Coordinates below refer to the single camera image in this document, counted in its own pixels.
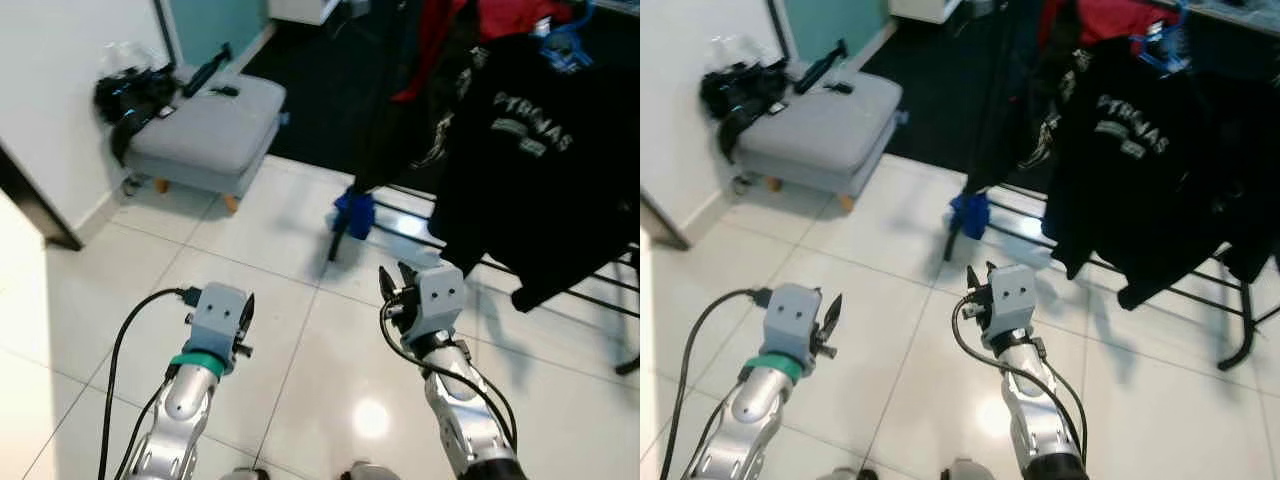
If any black metal clothes rack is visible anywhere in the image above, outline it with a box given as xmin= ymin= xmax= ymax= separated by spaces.
xmin=943 ymin=0 xmax=1280 ymax=373
xmin=327 ymin=0 xmax=641 ymax=379

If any blue rack foot cover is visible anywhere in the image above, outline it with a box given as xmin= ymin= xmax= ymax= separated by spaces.
xmin=333 ymin=190 xmax=377 ymax=241
xmin=950 ymin=192 xmax=993 ymax=241

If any black garment patterned sleeve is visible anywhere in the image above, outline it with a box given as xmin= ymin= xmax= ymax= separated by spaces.
xmin=965 ymin=0 xmax=1086 ymax=198
xmin=350 ymin=0 xmax=481 ymax=198

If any grey upholstered ottoman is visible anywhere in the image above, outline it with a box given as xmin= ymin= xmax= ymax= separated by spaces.
xmin=125 ymin=68 xmax=289 ymax=213
xmin=735 ymin=65 xmax=905 ymax=213

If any black stick device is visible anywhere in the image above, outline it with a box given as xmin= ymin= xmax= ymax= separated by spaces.
xmin=181 ymin=42 xmax=234 ymax=99
xmin=795 ymin=40 xmax=851 ymax=96

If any blue plastic hangers bunch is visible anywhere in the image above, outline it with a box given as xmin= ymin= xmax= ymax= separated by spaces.
xmin=538 ymin=12 xmax=598 ymax=76
xmin=1130 ymin=3 xmax=1193 ymax=78

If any white cabinet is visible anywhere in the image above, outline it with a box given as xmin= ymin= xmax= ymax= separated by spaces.
xmin=888 ymin=0 xmax=969 ymax=25
xmin=268 ymin=0 xmax=346 ymax=26

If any red garment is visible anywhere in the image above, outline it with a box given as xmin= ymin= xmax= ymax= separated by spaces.
xmin=1035 ymin=0 xmax=1186 ymax=51
xmin=392 ymin=0 xmax=579 ymax=104

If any clear plastic bag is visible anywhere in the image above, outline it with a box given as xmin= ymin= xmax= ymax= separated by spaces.
xmin=100 ymin=40 xmax=166 ymax=76
xmin=708 ymin=35 xmax=771 ymax=71

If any teal glass door panel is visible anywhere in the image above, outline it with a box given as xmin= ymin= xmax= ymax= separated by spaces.
xmin=150 ymin=0 xmax=271 ymax=71
xmin=770 ymin=0 xmax=891 ymax=66

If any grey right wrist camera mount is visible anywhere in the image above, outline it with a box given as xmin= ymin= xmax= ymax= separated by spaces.
xmin=413 ymin=264 xmax=467 ymax=346
xmin=985 ymin=264 xmax=1037 ymax=336

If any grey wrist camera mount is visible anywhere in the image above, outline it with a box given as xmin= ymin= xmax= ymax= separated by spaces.
xmin=985 ymin=264 xmax=1037 ymax=336
xmin=186 ymin=283 xmax=251 ymax=363
xmin=413 ymin=264 xmax=467 ymax=346
xmin=765 ymin=283 xmax=827 ymax=366

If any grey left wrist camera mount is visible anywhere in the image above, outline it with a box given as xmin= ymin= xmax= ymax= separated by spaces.
xmin=765 ymin=283 xmax=827 ymax=366
xmin=186 ymin=283 xmax=251 ymax=363

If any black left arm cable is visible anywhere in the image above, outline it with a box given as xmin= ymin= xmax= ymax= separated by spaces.
xmin=97 ymin=286 xmax=205 ymax=480
xmin=660 ymin=288 xmax=776 ymax=480

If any black door frame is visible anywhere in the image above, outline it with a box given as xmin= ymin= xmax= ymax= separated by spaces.
xmin=0 ymin=140 xmax=83 ymax=251

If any black strap bag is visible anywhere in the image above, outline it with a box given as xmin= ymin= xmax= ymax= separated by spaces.
xmin=94 ymin=65 xmax=183 ymax=169
xmin=700 ymin=60 xmax=793 ymax=166

